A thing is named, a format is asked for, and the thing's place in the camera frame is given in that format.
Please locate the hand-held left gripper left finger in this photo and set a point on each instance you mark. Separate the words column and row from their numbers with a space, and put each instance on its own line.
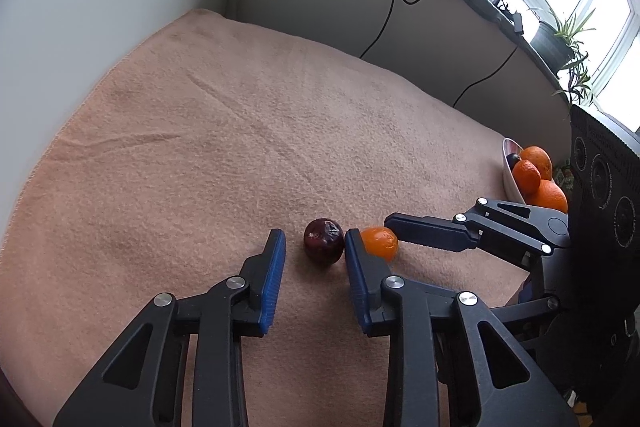
column 274, row 287

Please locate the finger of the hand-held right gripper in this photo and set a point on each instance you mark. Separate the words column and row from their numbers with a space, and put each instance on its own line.
column 535, row 309
column 435, row 234

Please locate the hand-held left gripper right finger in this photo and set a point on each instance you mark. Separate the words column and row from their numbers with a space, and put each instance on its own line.
column 356, row 292

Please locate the smooth orange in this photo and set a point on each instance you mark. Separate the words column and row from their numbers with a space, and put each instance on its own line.
column 549, row 198

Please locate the dark red plum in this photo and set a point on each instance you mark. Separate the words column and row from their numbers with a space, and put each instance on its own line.
column 324, row 241
column 513, row 159

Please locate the large dimpled orange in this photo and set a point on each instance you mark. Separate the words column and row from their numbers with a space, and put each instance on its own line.
column 539, row 158

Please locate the small mandarin with stem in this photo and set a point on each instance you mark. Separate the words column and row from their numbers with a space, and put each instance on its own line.
column 526, row 177

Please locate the floral white plate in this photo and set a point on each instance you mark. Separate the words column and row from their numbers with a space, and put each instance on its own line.
column 511, row 187

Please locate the potted spider plant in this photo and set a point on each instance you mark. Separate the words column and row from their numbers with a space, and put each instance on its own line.
column 550, row 42

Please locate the pink blanket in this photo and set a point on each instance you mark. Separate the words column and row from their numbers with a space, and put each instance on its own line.
column 200, row 132

